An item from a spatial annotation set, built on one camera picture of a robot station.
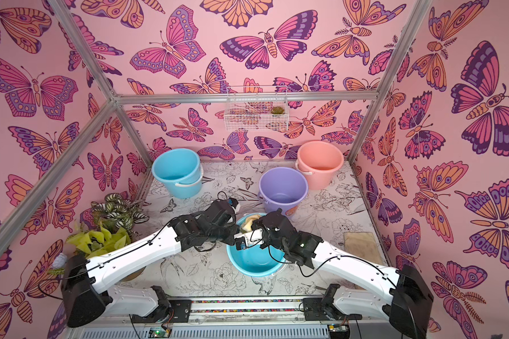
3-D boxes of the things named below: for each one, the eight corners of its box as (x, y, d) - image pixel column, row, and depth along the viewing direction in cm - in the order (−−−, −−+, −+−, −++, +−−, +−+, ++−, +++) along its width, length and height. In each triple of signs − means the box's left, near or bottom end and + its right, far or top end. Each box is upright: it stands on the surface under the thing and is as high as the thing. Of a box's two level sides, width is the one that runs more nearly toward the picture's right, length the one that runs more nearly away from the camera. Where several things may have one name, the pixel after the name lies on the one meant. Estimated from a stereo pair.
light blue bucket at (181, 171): (160, 205, 105) (144, 182, 91) (171, 173, 119) (159, 148, 104) (202, 205, 105) (193, 181, 90) (209, 173, 118) (201, 148, 104)
